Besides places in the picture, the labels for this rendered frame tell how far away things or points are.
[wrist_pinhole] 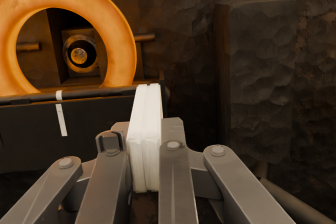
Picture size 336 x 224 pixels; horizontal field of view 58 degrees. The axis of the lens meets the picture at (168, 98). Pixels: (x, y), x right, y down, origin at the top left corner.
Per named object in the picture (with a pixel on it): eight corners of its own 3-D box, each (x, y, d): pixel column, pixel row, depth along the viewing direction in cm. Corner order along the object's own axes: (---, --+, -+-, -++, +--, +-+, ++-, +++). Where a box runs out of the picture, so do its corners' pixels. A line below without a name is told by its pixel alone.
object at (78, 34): (102, 49, 76) (97, 18, 74) (125, 47, 76) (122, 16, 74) (66, 79, 48) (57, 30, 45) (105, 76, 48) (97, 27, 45)
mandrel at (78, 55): (91, 52, 62) (88, 30, 60) (113, 50, 62) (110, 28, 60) (66, 72, 45) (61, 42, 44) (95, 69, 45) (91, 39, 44)
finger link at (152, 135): (142, 138, 13) (159, 137, 13) (148, 83, 20) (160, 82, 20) (149, 193, 14) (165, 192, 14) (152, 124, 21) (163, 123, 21)
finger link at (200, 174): (160, 175, 12) (236, 169, 12) (160, 117, 17) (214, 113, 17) (163, 204, 12) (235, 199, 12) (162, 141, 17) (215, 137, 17)
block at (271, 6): (215, 155, 49) (210, 1, 42) (264, 151, 49) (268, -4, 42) (229, 196, 39) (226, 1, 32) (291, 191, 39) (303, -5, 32)
